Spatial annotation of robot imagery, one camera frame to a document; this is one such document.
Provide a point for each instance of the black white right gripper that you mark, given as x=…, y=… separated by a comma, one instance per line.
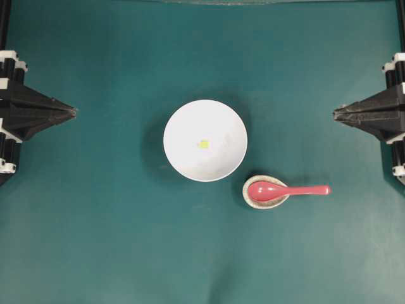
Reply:
x=386, y=127

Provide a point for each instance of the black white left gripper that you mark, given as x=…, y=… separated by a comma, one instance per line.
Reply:
x=15, y=130

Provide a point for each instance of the pink plastic soup spoon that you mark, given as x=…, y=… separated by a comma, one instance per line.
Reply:
x=267, y=191

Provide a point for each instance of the yellow hexagonal prism block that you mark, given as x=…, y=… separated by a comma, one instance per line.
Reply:
x=204, y=144

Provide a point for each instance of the large white bowl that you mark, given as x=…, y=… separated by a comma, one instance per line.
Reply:
x=205, y=120

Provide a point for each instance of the small speckled ceramic dish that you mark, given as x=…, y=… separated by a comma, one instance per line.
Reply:
x=262, y=205

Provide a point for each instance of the black right frame rail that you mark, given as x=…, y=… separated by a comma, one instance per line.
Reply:
x=400, y=7

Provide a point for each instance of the black frame rail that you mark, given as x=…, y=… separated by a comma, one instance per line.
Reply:
x=400, y=7
x=5, y=11

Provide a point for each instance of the black left frame rail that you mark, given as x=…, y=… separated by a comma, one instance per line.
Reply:
x=5, y=11

